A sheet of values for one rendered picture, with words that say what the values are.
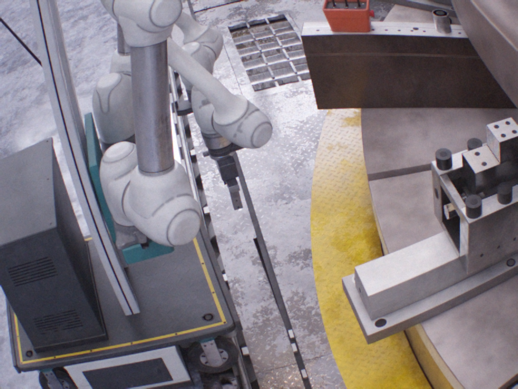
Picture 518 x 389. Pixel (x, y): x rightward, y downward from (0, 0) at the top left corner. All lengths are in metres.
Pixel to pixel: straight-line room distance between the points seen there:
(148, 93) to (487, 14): 1.19
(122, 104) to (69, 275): 0.62
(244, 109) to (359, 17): 1.18
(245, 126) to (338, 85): 1.29
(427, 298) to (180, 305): 0.84
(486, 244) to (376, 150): 1.02
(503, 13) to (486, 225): 0.75
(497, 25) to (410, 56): 1.00
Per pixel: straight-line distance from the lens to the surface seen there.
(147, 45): 2.13
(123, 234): 2.59
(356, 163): 3.91
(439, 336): 2.64
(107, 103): 2.88
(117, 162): 2.45
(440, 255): 2.70
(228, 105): 2.40
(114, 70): 3.04
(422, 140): 3.47
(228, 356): 3.05
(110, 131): 2.92
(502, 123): 2.62
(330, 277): 3.39
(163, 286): 3.03
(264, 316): 3.29
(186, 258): 3.11
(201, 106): 2.54
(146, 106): 2.21
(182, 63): 2.37
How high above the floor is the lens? 2.28
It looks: 36 degrees down
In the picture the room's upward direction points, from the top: 13 degrees counter-clockwise
